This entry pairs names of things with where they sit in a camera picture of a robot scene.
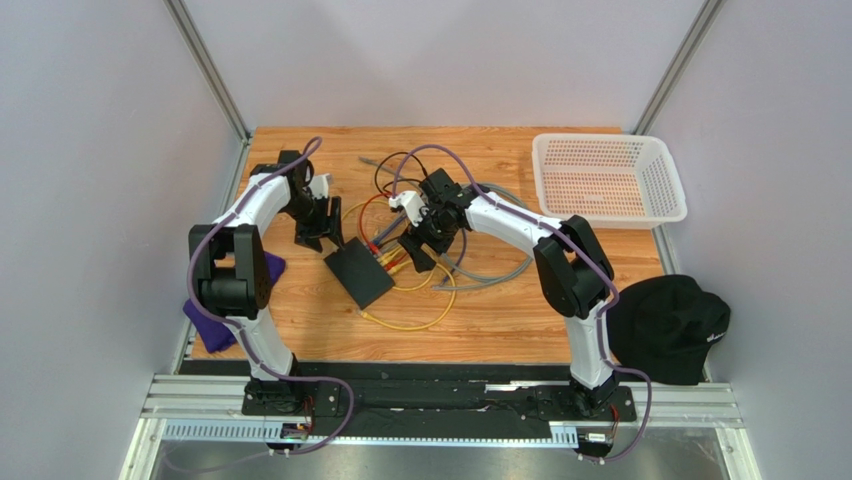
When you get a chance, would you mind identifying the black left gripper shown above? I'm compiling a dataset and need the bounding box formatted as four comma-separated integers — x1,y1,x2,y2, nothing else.
283,194,347,254

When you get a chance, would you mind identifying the black network switch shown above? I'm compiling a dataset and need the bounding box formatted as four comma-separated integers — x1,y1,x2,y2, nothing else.
324,238,395,309

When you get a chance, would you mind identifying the grey ethernet cable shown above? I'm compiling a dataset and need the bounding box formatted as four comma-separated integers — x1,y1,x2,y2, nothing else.
357,156,535,293

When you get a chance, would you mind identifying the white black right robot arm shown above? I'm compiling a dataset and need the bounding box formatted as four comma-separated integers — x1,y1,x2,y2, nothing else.
389,169,614,390

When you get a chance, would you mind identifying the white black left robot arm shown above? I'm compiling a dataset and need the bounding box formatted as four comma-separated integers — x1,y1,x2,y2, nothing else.
187,137,344,384

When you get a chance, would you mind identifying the purple cloth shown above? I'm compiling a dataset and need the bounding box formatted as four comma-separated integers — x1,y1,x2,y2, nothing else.
182,252,287,353

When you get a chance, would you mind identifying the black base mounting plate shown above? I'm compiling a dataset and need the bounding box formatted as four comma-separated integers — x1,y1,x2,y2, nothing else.
178,361,638,441

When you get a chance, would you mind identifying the white perforated plastic basket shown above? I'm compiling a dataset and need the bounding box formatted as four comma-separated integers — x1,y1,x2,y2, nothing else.
531,133,688,230

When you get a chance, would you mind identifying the black bucket hat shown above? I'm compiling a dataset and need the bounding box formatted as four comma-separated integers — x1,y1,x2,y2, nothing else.
606,275,731,386

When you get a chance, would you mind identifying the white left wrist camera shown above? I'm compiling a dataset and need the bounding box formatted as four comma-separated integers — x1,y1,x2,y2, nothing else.
308,173,333,199

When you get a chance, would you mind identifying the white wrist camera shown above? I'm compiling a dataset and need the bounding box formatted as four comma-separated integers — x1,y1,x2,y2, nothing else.
388,190,428,226
308,173,333,199

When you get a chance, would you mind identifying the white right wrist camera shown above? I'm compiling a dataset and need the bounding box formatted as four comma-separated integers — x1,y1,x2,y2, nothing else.
388,190,428,226

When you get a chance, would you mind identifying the black ethernet cable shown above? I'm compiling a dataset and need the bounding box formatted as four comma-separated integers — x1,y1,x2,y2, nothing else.
373,151,431,198

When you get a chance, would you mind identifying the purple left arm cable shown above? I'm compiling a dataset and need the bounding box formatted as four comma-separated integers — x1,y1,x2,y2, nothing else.
162,136,357,461

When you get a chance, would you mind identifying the aluminium frame rail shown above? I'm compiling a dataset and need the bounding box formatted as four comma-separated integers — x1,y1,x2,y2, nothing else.
120,361,760,479

